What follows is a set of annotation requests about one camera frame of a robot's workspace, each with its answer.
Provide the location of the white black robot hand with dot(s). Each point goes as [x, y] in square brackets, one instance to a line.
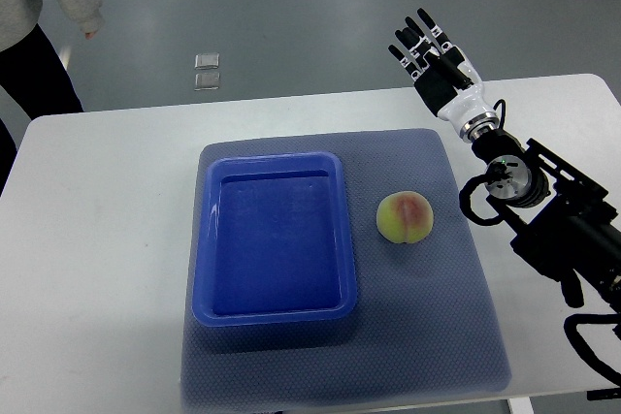
[444, 78]

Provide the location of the yellow-red peach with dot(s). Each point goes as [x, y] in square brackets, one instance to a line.
[404, 217]

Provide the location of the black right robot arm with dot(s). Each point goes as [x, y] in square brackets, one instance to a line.
[561, 219]

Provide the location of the upper metal floor plate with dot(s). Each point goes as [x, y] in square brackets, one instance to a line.
[206, 60]

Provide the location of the blue plastic tray plate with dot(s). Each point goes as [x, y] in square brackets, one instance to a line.
[274, 242]

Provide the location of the blue-grey textured mat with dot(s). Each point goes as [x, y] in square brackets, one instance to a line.
[424, 324]

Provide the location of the person in grey sweater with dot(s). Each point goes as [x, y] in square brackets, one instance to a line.
[32, 73]

